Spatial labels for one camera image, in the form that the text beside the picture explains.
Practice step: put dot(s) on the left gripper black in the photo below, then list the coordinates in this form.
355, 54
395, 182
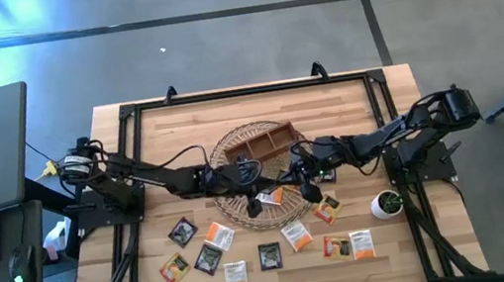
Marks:
233, 181

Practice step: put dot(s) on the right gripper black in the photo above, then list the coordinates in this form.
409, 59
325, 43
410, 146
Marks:
311, 169

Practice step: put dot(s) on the white orange tea packet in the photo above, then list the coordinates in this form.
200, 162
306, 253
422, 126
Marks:
219, 236
235, 276
362, 244
271, 197
296, 235

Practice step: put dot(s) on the wooden three-compartment tray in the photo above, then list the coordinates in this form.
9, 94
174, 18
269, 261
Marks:
263, 145

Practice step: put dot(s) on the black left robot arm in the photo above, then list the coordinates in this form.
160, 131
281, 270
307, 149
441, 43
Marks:
147, 174

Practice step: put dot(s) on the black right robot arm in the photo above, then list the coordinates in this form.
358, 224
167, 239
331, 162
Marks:
382, 139

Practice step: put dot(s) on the round woven placemat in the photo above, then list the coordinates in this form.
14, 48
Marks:
243, 217

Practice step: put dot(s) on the small plant in white pot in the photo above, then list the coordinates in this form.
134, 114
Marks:
386, 204

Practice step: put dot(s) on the black computer mouse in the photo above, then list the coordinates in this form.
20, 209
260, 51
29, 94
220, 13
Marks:
22, 268

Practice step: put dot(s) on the black aluminium table frame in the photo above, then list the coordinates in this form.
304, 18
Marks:
249, 90

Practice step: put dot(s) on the black frame clamp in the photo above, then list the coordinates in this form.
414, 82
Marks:
319, 71
170, 94

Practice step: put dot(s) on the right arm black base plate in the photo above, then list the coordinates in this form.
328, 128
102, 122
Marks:
439, 168

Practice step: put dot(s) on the black diagonal frame strut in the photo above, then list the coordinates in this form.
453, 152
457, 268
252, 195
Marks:
439, 238
117, 276

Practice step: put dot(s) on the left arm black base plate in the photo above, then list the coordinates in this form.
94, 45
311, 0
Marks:
93, 217

